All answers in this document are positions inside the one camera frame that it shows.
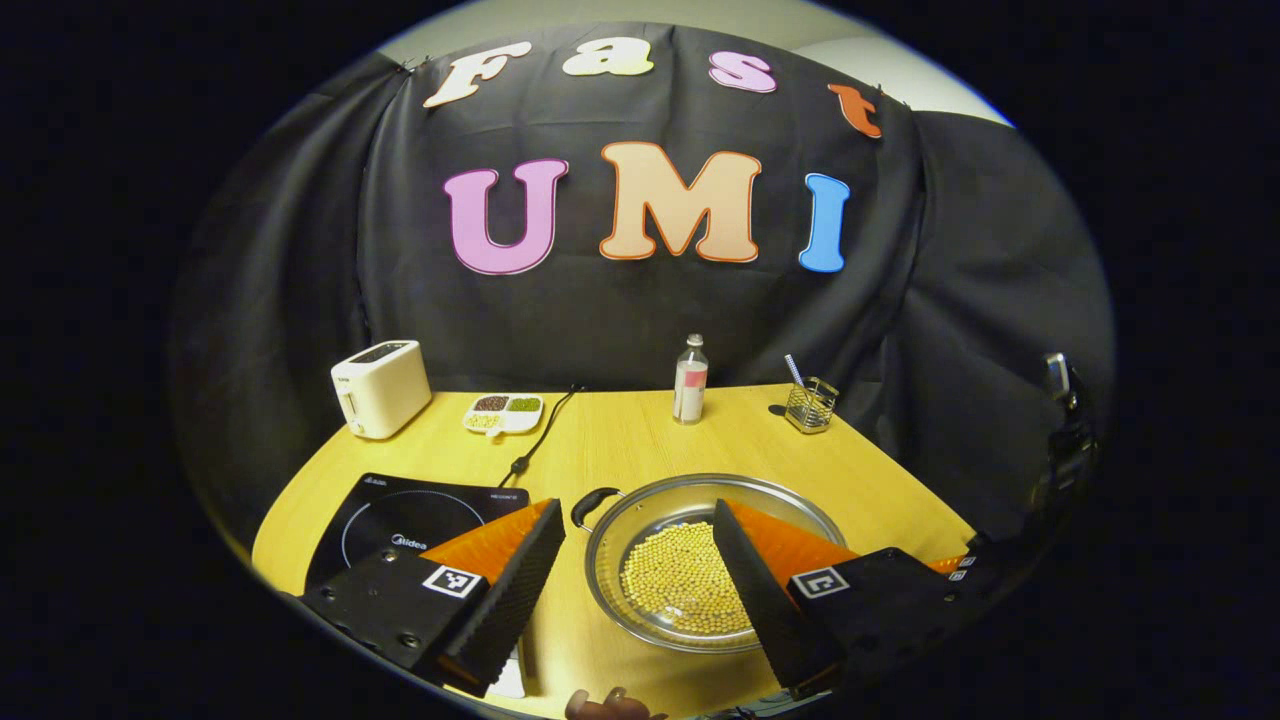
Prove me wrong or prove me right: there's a white toaster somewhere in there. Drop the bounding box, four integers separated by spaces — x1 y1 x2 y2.
331 340 433 441

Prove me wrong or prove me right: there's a black backdrop cloth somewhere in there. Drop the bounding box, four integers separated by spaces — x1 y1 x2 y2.
170 20 1116 561

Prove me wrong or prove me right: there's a clear bottle with pink label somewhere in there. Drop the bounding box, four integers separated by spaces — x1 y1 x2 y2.
672 333 710 426

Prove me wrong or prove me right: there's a white divided dish of beans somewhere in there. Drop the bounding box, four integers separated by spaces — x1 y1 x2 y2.
462 393 545 437

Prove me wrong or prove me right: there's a black induction cooktop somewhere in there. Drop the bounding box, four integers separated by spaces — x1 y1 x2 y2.
303 472 532 699

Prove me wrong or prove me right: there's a steel pot with black handle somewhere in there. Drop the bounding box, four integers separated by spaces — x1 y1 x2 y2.
571 473 851 656

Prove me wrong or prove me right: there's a black power cable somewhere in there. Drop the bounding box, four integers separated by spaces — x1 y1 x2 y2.
497 385 586 489

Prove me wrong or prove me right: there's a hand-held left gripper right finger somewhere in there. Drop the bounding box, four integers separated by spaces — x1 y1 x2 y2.
712 498 976 701

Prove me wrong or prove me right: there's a pile of yellow soybeans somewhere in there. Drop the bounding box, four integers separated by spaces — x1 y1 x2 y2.
620 520 756 637

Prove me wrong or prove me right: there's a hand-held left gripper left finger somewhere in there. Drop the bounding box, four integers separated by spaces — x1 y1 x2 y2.
298 498 567 699

